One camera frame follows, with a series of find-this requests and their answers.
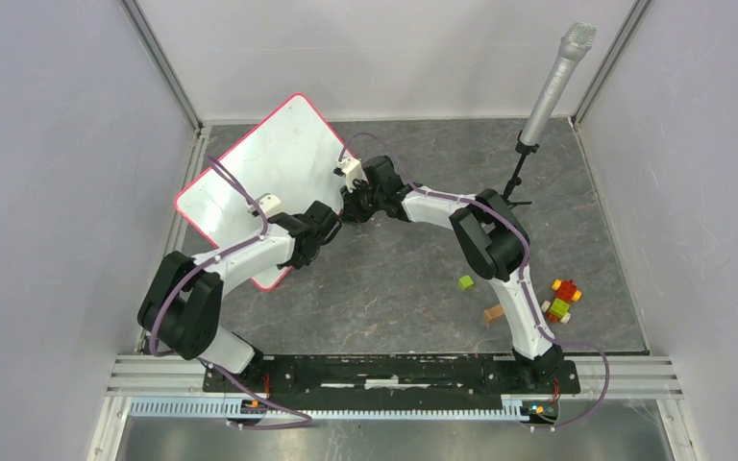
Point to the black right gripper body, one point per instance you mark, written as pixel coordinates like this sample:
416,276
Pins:
364,200

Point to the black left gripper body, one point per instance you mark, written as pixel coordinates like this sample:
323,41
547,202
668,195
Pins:
299,258

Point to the pink framed whiteboard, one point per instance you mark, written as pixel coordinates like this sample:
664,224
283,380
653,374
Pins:
290,154

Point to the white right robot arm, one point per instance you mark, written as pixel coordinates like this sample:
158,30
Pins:
492,241

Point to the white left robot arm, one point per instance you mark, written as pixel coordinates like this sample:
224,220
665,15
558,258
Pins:
182,306

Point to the green toy cube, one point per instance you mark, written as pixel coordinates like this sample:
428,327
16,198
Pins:
465,282

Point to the black microphone tripod stand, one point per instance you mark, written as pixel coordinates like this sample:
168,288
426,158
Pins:
512,184

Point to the brown wooden block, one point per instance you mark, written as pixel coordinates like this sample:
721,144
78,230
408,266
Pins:
493,313

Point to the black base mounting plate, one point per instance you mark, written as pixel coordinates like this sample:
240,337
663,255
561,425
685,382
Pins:
392,382

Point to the red green toy car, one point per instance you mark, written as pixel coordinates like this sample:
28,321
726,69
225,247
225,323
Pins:
565,293

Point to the silver microphone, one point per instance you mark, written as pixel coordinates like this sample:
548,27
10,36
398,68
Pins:
573,47

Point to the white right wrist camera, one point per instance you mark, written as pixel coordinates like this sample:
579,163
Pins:
350,169

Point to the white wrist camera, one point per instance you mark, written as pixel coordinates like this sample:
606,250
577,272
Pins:
350,169
268,205

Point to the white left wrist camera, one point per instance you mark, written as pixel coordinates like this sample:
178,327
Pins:
268,205

